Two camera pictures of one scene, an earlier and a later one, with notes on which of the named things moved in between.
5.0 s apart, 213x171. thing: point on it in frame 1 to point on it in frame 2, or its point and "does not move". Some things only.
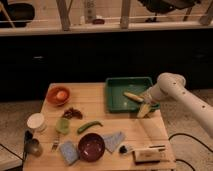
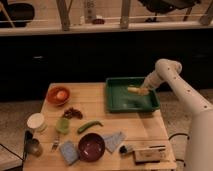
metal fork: [55, 145] does not move
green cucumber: [82, 128] does not move
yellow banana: [133, 96] to [137, 90]
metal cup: [32, 145] does not move
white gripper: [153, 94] to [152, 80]
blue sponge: [69, 152] does not move
